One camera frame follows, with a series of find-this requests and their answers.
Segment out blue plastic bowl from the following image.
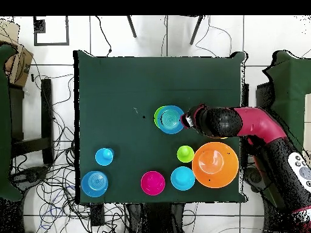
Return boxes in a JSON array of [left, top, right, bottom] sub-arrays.
[[81, 171, 109, 198], [156, 104, 185, 135]]

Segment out green plastic bowl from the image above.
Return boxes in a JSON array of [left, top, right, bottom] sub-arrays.
[[154, 106, 163, 129]]

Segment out light green plastic cup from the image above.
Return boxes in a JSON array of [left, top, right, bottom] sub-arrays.
[[176, 144, 195, 164]]

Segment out cyan plastic bowl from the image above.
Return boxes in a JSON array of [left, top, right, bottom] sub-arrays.
[[170, 166, 196, 192]]

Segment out large orange plastic bowl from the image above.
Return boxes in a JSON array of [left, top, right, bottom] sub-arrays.
[[191, 141, 239, 189]]

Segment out dark green tablecloth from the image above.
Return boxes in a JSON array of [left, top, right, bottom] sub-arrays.
[[73, 50, 248, 204]]

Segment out pink plastic bowl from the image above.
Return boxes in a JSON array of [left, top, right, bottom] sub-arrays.
[[140, 171, 166, 197]]

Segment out black equipment cabinet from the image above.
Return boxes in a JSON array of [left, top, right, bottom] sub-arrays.
[[255, 82, 274, 109]]

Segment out grey floor stand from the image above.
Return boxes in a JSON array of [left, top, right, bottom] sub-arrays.
[[245, 167, 268, 192]]

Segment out black tripod leg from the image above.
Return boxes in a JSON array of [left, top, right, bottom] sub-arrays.
[[126, 15, 137, 39], [189, 15, 205, 46]]

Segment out blue plastic cup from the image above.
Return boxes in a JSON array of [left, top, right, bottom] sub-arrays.
[[95, 147, 115, 167]]

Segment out green cloth side table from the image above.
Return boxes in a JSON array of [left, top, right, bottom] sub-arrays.
[[0, 44, 22, 202], [262, 50, 311, 149]]

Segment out white box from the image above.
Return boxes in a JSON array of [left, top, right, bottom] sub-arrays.
[[303, 93, 311, 156]]

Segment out black power adapter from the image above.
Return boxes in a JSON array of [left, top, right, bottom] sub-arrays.
[[90, 204, 106, 227]]

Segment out black knobbed floor stand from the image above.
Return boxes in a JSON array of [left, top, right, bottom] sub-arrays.
[[25, 167, 48, 184]]

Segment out brown cardboard box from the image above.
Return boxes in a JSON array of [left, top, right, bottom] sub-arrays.
[[4, 44, 34, 88]]

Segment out pale cardboard box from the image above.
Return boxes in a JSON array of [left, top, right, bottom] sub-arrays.
[[0, 19, 20, 47]]

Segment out black floor cable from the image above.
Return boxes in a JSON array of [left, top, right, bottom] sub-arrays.
[[95, 15, 112, 57]]

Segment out black bench frame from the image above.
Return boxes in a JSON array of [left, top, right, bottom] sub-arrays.
[[9, 78, 54, 166]]

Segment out black floor frame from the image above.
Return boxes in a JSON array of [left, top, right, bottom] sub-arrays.
[[33, 15, 70, 46]]

